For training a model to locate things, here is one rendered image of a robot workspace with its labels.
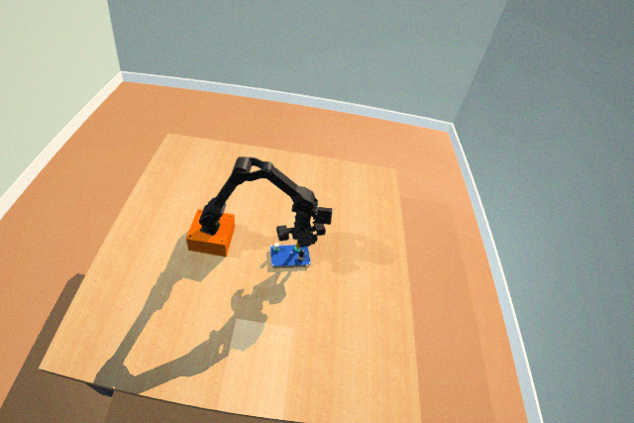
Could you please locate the blue circuit board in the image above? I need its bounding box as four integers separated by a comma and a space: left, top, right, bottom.
270, 242, 311, 267

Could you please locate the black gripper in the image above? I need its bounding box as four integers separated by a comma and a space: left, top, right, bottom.
275, 219, 326, 243

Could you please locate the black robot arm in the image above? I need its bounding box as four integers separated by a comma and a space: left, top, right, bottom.
198, 156, 333, 247

